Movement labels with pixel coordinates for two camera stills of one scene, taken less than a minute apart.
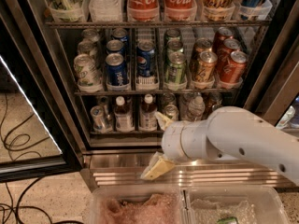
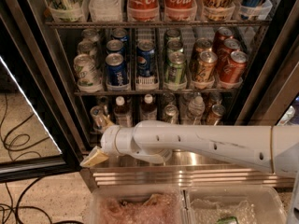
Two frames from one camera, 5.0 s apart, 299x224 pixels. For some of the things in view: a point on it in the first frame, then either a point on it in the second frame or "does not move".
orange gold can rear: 203,44 does not move
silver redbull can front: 100,119 does not move
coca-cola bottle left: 143,3 does not move
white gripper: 172,140 to 107,139
